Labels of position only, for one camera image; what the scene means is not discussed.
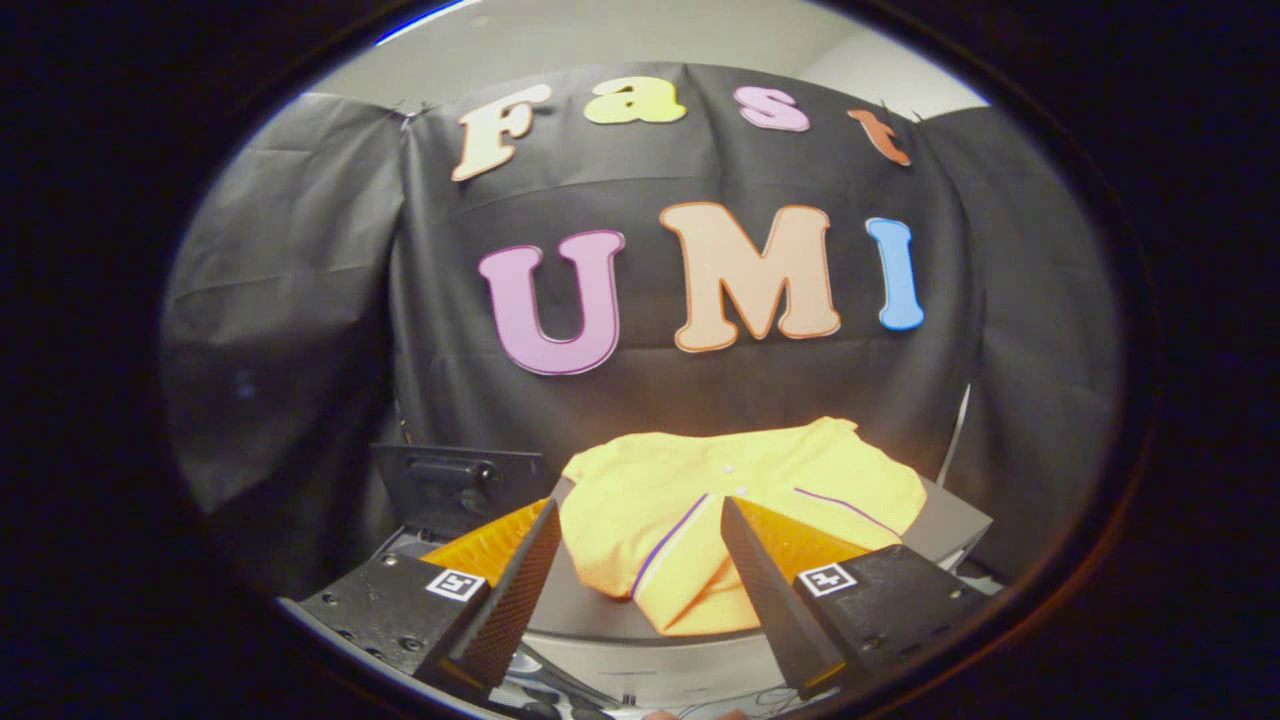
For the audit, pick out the grey washing machine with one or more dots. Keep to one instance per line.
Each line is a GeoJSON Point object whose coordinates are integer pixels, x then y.
{"type": "Point", "coordinates": [540, 672]}

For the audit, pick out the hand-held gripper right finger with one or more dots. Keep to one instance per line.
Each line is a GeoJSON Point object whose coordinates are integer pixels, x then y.
{"type": "Point", "coordinates": [765, 590]}

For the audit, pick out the orange yellow shirt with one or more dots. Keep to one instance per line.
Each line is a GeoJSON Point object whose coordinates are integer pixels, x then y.
{"type": "Point", "coordinates": [680, 480]}

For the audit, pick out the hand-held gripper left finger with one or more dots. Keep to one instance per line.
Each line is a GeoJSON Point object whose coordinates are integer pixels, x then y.
{"type": "Point", "coordinates": [510, 600]}

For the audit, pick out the black backdrop cloth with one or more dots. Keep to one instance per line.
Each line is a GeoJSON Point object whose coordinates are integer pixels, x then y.
{"type": "Point", "coordinates": [300, 300]}

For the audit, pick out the beige cabinet with dark frame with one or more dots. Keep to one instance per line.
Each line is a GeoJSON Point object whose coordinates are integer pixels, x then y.
{"type": "Point", "coordinates": [590, 615]}

